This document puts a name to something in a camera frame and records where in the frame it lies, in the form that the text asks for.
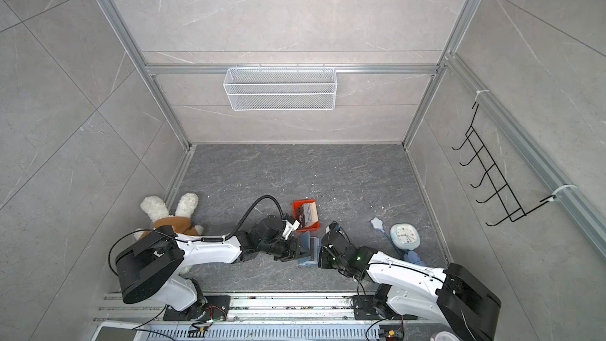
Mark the round mint alarm clock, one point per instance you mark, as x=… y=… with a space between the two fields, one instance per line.
x=405 y=236

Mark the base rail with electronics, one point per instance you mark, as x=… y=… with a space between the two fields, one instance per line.
x=273 y=316

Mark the white tablet device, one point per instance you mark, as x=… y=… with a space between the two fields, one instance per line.
x=110 y=330

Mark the white wire mesh basket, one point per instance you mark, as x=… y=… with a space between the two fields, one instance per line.
x=281 y=88

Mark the red plastic tray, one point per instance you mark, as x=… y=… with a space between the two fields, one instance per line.
x=296 y=205

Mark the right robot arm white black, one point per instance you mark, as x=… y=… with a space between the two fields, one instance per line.
x=452 y=296

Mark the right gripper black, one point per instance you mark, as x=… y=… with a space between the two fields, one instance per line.
x=323 y=262

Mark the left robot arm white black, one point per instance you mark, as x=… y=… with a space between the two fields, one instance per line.
x=149 y=269

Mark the black wire hook rack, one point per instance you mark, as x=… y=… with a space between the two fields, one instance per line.
x=494 y=177

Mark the white plush bunny toy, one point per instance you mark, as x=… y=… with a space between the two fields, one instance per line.
x=181 y=220

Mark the aluminium frame rails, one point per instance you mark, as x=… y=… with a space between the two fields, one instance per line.
x=579 y=210

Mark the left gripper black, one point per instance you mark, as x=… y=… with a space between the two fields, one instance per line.
x=293 y=254

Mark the blue leather card holder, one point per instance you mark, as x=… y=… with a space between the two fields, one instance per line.
x=310 y=246

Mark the blue toy figure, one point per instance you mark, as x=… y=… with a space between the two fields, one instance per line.
x=377 y=224

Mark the stack of credit cards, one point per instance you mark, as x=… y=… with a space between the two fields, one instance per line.
x=307 y=214

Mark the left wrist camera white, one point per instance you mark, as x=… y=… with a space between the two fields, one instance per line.
x=289 y=228

